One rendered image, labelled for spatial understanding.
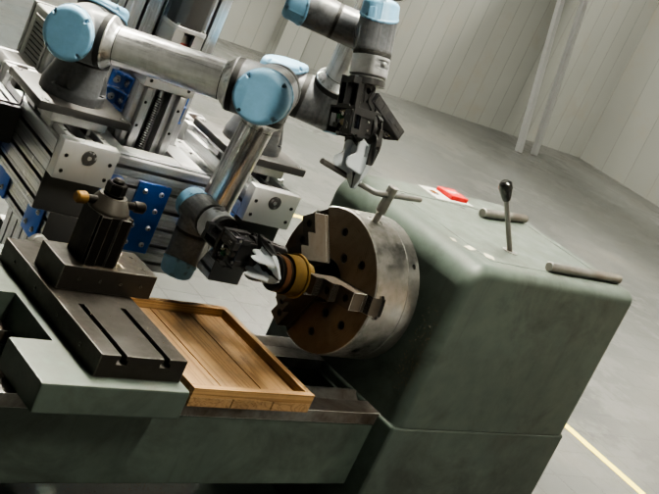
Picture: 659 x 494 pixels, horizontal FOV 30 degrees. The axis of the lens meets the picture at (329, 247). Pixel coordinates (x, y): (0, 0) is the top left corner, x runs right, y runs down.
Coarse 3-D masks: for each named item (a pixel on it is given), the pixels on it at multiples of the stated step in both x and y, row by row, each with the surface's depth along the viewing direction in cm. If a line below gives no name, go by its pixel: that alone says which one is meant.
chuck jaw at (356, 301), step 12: (312, 276) 248; (324, 276) 251; (312, 288) 248; (324, 288) 249; (336, 288) 248; (348, 288) 247; (336, 300) 248; (348, 300) 246; (360, 300) 247; (372, 300) 247; (372, 312) 248
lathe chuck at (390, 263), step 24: (336, 216) 257; (360, 216) 253; (288, 240) 268; (336, 240) 256; (360, 240) 251; (384, 240) 251; (336, 264) 256; (360, 264) 250; (384, 264) 248; (360, 288) 249; (384, 288) 248; (312, 312) 259; (336, 312) 254; (360, 312) 248; (384, 312) 249; (312, 336) 258; (336, 336) 253; (360, 336) 249; (384, 336) 253
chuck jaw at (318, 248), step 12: (312, 216) 257; (324, 216) 258; (312, 228) 256; (324, 228) 258; (300, 240) 256; (312, 240) 255; (324, 240) 257; (300, 252) 252; (312, 252) 254; (324, 252) 256; (312, 264) 257; (324, 264) 257
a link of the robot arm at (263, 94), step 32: (64, 32) 252; (96, 32) 253; (128, 32) 255; (96, 64) 256; (128, 64) 255; (160, 64) 254; (192, 64) 253; (224, 64) 254; (256, 64) 254; (224, 96) 252; (256, 96) 250; (288, 96) 251
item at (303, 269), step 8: (280, 256) 247; (288, 256) 249; (296, 256) 250; (304, 256) 251; (280, 264) 246; (288, 264) 247; (296, 264) 248; (304, 264) 249; (280, 272) 246; (288, 272) 246; (296, 272) 247; (304, 272) 248; (312, 272) 251; (280, 280) 246; (288, 280) 246; (296, 280) 247; (304, 280) 248; (272, 288) 247; (280, 288) 247; (288, 288) 248; (296, 288) 248; (304, 288) 249; (288, 296) 252; (296, 296) 250
